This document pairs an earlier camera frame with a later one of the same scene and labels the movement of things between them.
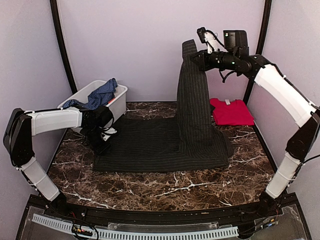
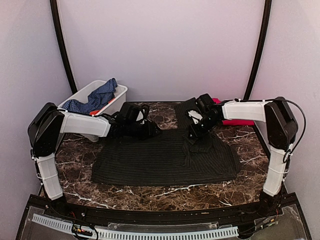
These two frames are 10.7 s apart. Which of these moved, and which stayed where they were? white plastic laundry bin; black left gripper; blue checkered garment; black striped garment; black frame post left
Moved: black striped garment; black left gripper
Stayed: white plastic laundry bin; black frame post left; blue checkered garment
